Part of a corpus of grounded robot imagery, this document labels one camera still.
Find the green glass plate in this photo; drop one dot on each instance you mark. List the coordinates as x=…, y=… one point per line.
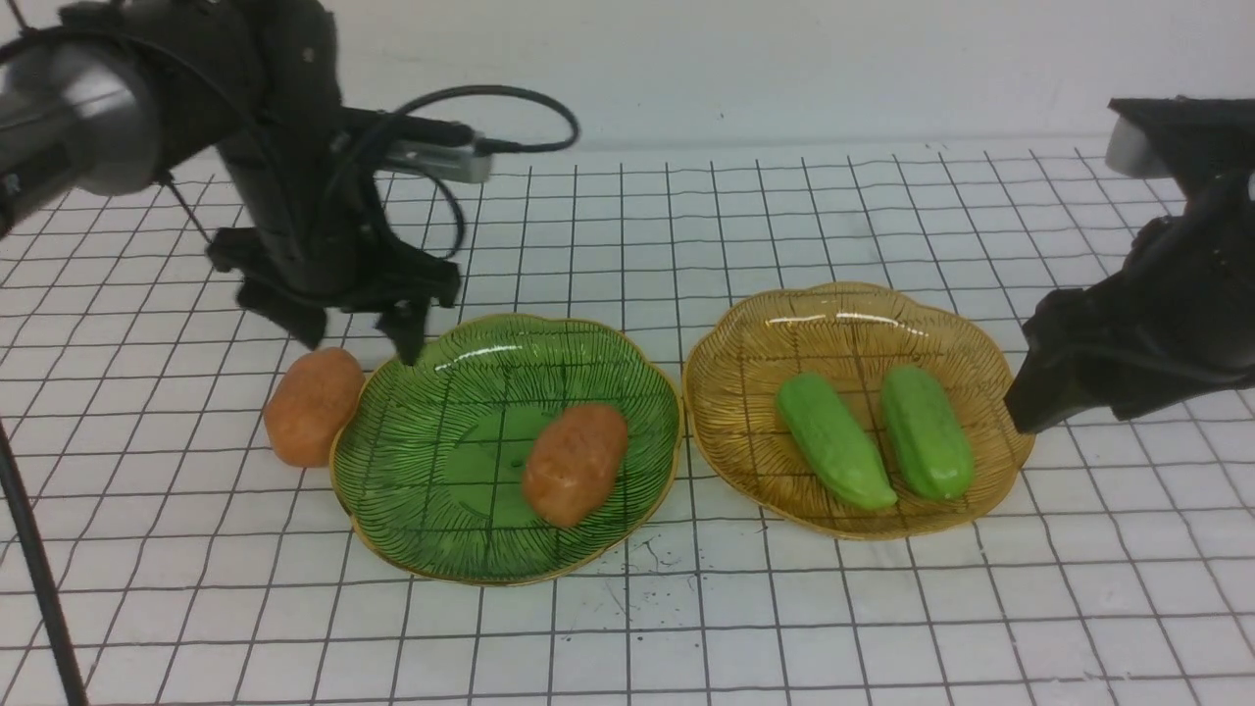
x=430, y=468

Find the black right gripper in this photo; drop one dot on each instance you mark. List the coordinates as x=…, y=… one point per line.
x=1166, y=328

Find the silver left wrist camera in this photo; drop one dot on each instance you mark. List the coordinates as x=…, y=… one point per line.
x=462, y=164

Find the orange potato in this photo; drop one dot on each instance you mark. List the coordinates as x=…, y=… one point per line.
x=573, y=465
x=312, y=403

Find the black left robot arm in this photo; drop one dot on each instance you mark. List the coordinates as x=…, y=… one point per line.
x=120, y=93

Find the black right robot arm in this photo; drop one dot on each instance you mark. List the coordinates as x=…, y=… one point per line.
x=1207, y=147

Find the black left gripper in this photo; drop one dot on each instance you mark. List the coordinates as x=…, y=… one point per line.
x=319, y=237

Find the green cucumber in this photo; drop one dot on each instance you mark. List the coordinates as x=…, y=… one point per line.
x=846, y=460
x=932, y=451

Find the amber glass plate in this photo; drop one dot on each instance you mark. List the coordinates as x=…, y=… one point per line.
x=851, y=334

